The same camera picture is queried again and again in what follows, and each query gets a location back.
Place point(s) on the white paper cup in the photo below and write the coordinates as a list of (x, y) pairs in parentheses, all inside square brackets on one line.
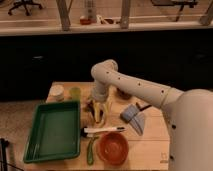
[(57, 92)]

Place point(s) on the white handled brush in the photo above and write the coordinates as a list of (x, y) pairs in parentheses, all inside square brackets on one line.
[(90, 132)]

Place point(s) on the black handled utensil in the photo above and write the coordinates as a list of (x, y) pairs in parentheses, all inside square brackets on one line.
[(142, 108)]

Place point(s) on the green plastic tray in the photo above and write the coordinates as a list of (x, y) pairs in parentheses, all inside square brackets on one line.
[(55, 133)]

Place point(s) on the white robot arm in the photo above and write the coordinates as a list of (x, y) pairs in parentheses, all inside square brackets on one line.
[(190, 114)]

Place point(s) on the grey blue cloth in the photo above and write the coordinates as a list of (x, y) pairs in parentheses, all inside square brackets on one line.
[(134, 117)]

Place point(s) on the red white object on shelf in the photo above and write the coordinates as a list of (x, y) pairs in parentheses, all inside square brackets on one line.
[(89, 13)]

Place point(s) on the green handled tool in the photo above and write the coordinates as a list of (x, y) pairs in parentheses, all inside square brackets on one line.
[(90, 158)]

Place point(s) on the black office chair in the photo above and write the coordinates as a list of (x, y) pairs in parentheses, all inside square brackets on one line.
[(25, 4)]

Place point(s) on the orange bowl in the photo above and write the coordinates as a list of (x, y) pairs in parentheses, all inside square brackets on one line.
[(112, 148)]

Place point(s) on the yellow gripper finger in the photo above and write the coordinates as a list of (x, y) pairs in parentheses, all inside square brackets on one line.
[(107, 109), (97, 109)]

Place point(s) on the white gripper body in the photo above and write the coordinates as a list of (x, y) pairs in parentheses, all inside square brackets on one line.
[(100, 91)]

